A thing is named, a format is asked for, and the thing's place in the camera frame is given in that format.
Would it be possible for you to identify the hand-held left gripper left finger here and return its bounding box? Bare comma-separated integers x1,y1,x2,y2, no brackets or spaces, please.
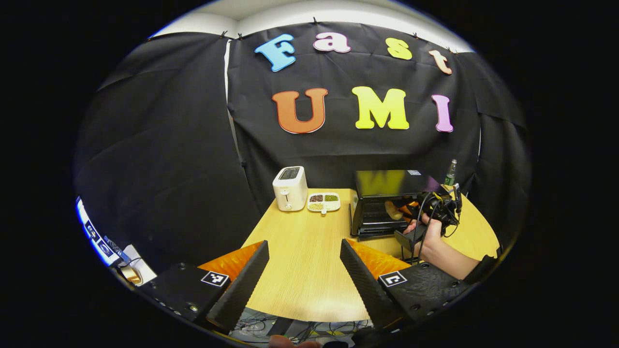
144,240,270,335

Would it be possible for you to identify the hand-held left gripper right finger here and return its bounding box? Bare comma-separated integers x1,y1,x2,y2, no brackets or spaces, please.
339,238,473,330

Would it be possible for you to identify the golden croissant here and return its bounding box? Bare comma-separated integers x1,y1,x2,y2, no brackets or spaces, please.
384,200,405,221

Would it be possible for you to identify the black electric oven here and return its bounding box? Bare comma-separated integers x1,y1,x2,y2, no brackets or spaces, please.
349,169,444,241

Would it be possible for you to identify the white divided tray of beans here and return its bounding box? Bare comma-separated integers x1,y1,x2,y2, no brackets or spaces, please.
307,192,341,215

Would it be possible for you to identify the white paper sheet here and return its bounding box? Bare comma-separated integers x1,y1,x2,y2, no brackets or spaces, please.
123,244,158,286

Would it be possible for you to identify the white toaster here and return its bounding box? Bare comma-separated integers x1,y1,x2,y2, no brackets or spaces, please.
272,166,309,212

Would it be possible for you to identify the brown tape roll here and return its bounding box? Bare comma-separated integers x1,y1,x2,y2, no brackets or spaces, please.
119,264,144,286

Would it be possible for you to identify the black backdrop cloth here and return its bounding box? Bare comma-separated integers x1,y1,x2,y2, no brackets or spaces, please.
73,22,532,271

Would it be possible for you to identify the blue white device edge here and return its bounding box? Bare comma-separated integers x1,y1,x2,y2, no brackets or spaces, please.
75,196,122,267

